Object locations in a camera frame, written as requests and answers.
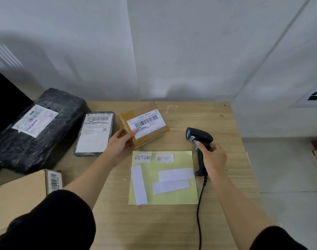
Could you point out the black plastic crate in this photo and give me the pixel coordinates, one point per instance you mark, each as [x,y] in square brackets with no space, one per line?
[4,106]

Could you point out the yellow sticker backing sheet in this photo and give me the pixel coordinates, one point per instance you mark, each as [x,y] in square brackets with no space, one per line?
[174,197]

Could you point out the yellow taped parcel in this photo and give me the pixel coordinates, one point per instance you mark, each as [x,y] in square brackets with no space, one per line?
[145,141]

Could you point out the large black parcel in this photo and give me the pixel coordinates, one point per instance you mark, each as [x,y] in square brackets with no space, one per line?
[57,143]

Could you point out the grey labelled parcel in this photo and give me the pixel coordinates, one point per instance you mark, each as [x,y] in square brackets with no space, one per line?
[93,137]

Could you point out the person's right forearm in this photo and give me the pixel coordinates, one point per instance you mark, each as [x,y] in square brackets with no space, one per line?
[234,203]

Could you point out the person's left forearm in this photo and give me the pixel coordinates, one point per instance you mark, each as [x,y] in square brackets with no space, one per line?
[90,179]

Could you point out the person's left hand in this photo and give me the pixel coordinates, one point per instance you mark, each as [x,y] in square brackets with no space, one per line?
[119,145]

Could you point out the black blue barcode scanner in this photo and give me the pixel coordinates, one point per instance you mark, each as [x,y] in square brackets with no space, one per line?
[200,135]

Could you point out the small white return sticker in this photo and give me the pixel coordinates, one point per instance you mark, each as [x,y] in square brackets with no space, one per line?
[164,158]

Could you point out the person's right hand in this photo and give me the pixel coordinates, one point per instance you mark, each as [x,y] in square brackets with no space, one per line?
[215,161]

